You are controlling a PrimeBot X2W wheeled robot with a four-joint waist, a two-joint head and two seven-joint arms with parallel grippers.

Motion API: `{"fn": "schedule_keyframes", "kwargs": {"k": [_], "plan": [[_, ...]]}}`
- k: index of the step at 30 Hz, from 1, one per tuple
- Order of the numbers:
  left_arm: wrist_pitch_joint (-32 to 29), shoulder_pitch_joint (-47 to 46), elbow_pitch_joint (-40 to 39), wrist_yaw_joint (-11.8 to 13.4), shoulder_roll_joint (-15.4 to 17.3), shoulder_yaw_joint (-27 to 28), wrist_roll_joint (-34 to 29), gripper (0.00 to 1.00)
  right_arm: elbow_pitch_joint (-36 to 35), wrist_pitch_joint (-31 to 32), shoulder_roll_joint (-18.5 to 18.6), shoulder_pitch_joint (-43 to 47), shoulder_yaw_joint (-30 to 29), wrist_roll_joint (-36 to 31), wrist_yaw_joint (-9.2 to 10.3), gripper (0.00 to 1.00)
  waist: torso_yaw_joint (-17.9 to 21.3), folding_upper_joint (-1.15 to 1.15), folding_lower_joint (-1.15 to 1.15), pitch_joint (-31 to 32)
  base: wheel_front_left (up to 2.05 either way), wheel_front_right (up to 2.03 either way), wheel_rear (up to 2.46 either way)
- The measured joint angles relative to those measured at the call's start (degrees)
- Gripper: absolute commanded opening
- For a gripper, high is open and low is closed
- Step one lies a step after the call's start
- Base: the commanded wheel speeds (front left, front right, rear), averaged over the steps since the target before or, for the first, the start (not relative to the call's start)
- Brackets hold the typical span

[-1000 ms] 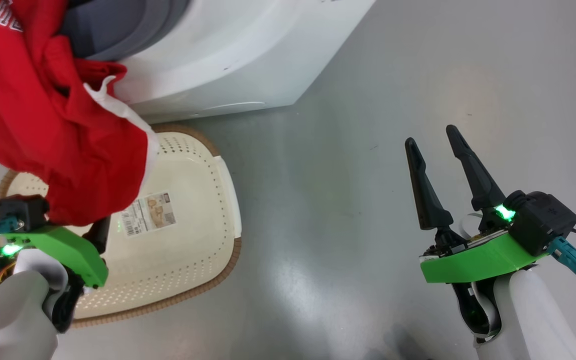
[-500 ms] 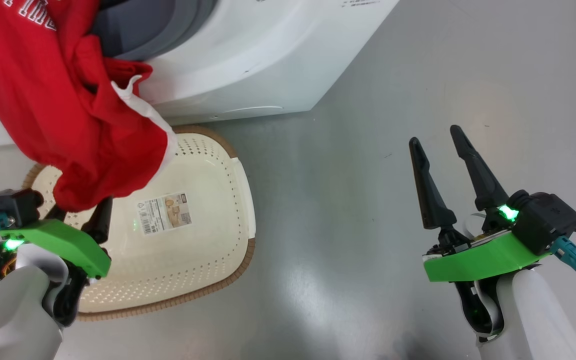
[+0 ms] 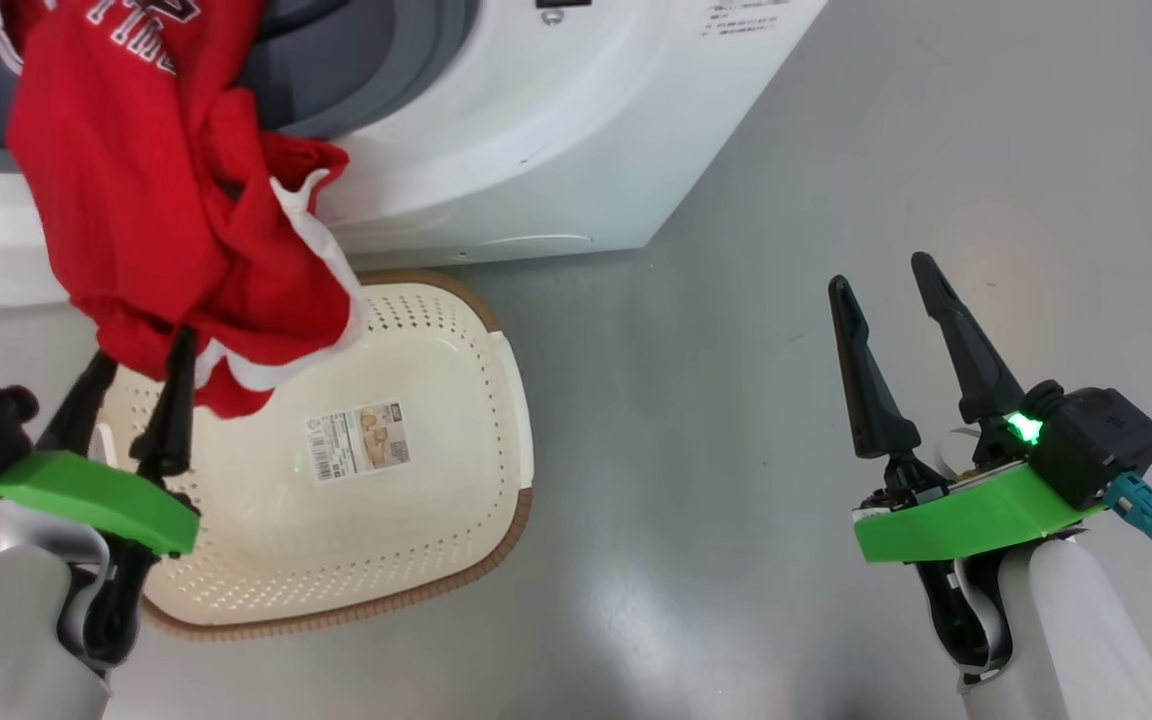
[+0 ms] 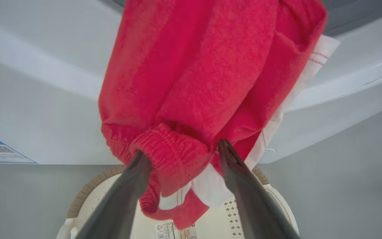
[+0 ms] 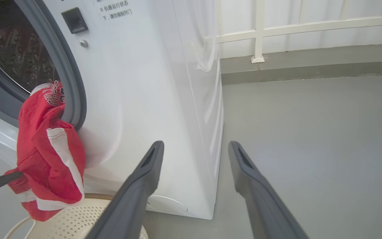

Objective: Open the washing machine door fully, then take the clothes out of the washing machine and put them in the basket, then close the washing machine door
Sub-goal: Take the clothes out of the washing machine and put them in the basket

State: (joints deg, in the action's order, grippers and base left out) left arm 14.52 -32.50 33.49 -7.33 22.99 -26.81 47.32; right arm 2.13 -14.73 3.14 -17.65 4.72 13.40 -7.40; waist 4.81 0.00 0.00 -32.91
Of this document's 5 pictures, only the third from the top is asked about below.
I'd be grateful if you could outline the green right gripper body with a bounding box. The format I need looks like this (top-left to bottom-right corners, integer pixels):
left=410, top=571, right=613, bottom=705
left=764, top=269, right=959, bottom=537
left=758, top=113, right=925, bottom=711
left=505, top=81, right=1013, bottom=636
left=853, top=412, right=1103, bottom=564

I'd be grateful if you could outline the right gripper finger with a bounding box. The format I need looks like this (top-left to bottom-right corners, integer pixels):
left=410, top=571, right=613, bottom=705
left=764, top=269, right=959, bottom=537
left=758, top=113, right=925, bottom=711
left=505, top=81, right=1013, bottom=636
left=910, top=251, right=1026, bottom=424
left=828, top=275, right=923, bottom=460

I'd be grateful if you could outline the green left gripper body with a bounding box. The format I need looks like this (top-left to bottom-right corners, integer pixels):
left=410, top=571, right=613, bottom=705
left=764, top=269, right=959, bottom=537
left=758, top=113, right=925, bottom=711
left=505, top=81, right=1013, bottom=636
left=0, top=449, right=200, bottom=557

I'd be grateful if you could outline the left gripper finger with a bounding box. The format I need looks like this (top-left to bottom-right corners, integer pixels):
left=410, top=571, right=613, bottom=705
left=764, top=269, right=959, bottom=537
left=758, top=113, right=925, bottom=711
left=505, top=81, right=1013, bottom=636
left=130, top=327, right=200, bottom=480
left=35, top=349, right=120, bottom=457

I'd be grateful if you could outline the red and white garment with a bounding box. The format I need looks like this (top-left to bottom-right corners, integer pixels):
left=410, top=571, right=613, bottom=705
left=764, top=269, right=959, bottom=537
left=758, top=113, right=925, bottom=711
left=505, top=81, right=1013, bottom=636
left=0, top=0, right=369, bottom=419

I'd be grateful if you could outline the cream perforated laundry basket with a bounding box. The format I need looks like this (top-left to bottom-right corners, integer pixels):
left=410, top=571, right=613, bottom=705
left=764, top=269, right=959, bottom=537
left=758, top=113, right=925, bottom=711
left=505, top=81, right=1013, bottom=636
left=96, top=270, right=535, bottom=642

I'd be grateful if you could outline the white front-load washing machine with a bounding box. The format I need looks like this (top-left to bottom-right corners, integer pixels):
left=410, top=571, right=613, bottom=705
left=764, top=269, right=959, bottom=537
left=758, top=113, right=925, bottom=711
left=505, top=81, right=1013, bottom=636
left=0, top=0, right=827, bottom=313

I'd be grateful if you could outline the paper label sticker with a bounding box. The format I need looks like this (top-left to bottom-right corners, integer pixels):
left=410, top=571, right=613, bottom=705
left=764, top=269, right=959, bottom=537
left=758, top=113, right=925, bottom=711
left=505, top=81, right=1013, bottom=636
left=304, top=402, right=413, bottom=484

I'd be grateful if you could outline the small printed text sticker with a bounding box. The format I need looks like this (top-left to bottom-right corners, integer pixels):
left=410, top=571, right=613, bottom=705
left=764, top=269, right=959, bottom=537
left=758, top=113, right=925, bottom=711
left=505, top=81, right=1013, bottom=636
left=701, top=0, right=793, bottom=39

